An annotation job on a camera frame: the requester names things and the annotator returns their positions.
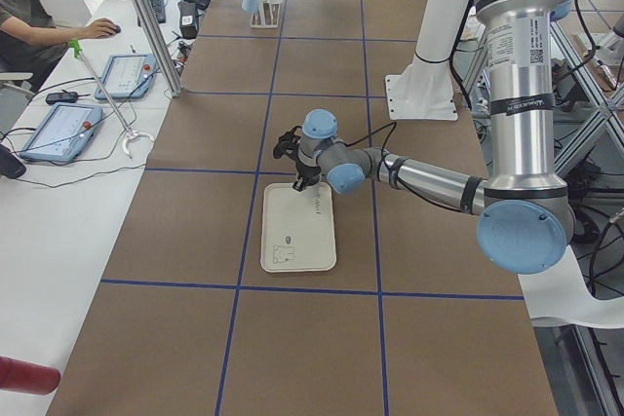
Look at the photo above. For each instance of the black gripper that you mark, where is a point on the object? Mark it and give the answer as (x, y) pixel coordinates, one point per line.
(306, 171)

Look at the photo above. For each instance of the blue cup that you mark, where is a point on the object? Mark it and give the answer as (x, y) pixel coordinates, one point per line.
(250, 6)

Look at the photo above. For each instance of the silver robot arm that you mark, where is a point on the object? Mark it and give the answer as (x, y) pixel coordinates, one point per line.
(525, 221)

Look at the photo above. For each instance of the cream serving tray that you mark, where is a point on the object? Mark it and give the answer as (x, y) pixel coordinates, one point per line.
(297, 229)

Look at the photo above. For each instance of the black box with label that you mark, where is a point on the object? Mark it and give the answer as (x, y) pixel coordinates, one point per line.
(188, 19)

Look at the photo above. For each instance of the far teach pendant tablet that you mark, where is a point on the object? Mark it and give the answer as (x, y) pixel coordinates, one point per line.
(129, 76)

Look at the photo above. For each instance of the teach pendant tablet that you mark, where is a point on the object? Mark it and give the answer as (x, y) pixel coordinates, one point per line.
(63, 134)
(129, 76)

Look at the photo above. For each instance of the metal reacher grabber tool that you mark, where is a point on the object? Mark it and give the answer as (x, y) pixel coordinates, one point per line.
(101, 93)

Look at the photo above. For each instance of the black handheld remote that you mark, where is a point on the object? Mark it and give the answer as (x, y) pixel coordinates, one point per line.
(61, 97)

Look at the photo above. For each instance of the near teach pendant tablet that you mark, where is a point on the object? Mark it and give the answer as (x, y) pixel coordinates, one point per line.
(63, 134)

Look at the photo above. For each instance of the seated person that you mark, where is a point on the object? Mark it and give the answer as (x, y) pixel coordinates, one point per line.
(31, 41)

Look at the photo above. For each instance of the white chair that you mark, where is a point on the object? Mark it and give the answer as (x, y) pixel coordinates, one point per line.
(559, 297)

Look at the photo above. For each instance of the red cylinder bottle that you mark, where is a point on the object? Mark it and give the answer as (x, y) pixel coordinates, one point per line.
(27, 377)

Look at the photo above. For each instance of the white wire cup rack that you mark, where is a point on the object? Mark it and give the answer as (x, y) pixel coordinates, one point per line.
(268, 14)

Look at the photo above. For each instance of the aluminium frame post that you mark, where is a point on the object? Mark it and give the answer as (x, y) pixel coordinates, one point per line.
(151, 28)

